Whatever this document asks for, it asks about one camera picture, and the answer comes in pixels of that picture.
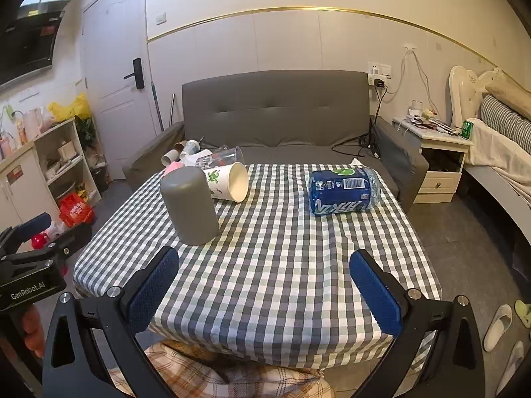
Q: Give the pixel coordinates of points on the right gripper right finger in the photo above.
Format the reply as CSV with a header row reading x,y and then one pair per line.
x,y
454,366

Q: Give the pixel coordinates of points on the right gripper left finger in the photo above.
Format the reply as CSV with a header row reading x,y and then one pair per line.
x,y
73,365

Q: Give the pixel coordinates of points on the grey plastic cup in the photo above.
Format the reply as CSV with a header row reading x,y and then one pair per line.
x,y
189,204

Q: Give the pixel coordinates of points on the white paper cup on sofa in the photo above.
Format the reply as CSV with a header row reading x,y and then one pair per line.
x,y
170,157

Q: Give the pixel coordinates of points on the pink faceted cup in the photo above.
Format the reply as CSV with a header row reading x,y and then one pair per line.
x,y
172,167

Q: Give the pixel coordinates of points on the blue plastic packaged cup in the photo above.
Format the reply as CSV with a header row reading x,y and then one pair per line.
x,y
337,191

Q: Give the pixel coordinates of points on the printed paper cup on sofa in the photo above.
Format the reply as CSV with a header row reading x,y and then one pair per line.
x,y
191,147

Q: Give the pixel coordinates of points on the white frog paper cup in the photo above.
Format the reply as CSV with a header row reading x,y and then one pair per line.
x,y
228,182

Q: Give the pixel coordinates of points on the clear plastic cup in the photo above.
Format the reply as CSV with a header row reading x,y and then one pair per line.
x,y
224,156

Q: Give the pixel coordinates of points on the operator left hand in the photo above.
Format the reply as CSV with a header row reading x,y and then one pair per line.
x,y
34,338

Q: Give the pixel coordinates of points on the white slipper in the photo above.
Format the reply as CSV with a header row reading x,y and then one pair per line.
x,y
501,321
515,359

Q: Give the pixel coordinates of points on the red shopping bag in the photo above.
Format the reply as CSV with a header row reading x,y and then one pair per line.
x,y
74,211

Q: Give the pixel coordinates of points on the plaid trousers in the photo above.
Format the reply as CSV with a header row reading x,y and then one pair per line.
x,y
192,371

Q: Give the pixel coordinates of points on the white shelf unit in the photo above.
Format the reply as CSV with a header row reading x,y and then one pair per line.
x,y
63,164

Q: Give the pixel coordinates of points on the pink electric kettle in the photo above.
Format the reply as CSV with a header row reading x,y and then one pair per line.
x,y
32,123

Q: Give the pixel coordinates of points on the yellow plastic bag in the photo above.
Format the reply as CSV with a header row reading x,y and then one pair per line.
x,y
78,108

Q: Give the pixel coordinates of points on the checkered tablecloth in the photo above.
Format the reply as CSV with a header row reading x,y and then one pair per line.
x,y
273,286

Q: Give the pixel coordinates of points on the white bedside table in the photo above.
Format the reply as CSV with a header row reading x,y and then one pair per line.
x,y
445,155

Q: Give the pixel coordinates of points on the white door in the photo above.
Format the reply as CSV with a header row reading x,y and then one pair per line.
x,y
113,34

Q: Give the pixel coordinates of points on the black range hood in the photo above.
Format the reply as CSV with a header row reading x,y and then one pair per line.
x,y
28,42

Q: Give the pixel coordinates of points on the white charger on sofa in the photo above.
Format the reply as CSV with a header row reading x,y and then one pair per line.
x,y
356,162

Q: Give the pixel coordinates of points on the green soda can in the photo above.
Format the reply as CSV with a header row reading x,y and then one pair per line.
x,y
467,129

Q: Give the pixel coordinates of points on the bed with white headboard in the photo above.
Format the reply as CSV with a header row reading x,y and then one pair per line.
x,y
499,158

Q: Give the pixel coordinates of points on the grey sofa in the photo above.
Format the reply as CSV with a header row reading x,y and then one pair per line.
x,y
285,117

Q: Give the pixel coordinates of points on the black door handle lock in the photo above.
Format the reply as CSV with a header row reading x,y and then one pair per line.
x,y
137,74

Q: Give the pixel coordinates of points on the wall power socket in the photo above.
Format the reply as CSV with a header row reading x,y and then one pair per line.
x,y
378,74

